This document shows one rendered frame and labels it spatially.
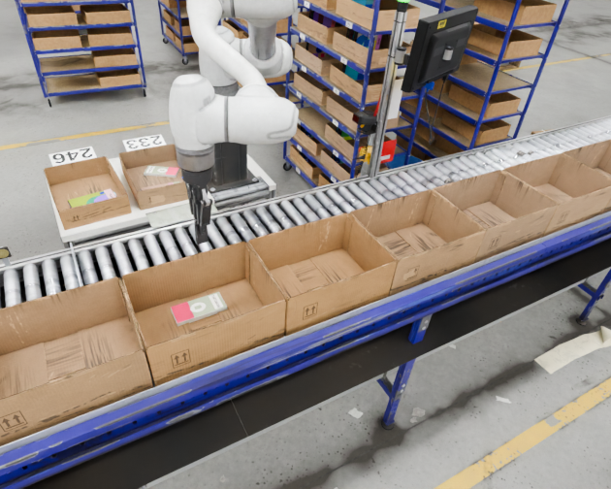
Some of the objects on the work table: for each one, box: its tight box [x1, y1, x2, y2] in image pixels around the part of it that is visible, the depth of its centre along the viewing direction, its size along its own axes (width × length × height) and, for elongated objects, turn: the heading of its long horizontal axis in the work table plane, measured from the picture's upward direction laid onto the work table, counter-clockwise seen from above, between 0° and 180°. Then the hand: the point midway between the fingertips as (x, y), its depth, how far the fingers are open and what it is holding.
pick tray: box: [44, 156, 132, 230], centre depth 207 cm, size 28×38×10 cm
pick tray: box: [119, 144, 188, 211], centre depth 221 cm, size 28×38×10 cm
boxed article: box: [144, 166, 179, 178], centre depth 231 cm, size 8×16×2 cm, turn 83°
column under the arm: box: [207, 142, 259, 194], centre depth 223 cm, size 26×26×33 cm
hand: (201, 231), depth 124 cm, fingers closed
